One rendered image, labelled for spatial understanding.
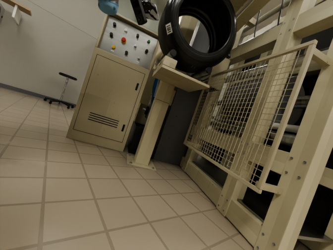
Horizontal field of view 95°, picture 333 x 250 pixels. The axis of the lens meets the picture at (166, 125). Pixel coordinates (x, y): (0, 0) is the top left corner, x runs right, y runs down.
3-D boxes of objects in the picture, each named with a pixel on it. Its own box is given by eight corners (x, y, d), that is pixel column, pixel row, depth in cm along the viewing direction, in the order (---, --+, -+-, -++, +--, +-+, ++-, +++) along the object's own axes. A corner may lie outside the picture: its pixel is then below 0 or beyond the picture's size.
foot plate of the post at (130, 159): (126, 155, 156) (127, 153, 156) (151, 160, 164) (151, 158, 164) (127, 164, 131) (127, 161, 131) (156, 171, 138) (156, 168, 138)
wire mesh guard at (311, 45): (183, 143, 153) (206, 77, 150) (184, 144, 153) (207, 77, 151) (257, 193, 67) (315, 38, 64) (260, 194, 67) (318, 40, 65)
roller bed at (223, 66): (197, 87, 160) (206, 59, 159) (208, 92, 164) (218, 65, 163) (206, 84, 141) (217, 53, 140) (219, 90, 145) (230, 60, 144)
